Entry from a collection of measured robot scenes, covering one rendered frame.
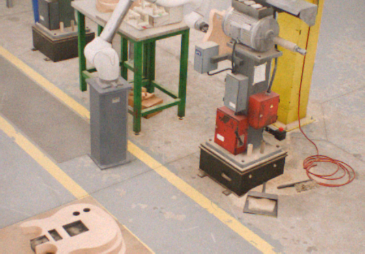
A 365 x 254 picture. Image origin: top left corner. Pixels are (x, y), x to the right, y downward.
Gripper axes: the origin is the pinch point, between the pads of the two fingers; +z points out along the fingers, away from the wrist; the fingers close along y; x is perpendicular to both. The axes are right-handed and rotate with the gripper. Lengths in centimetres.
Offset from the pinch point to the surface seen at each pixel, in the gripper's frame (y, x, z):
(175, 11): -5, -1, -63
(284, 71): -90, -38, 1
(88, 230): 208, -36, 145
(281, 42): 11, 21, 71
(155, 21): 13, -10, -64
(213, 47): 30.9, 1.2, 26.6
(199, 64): 38.5, -12.7, 23.2
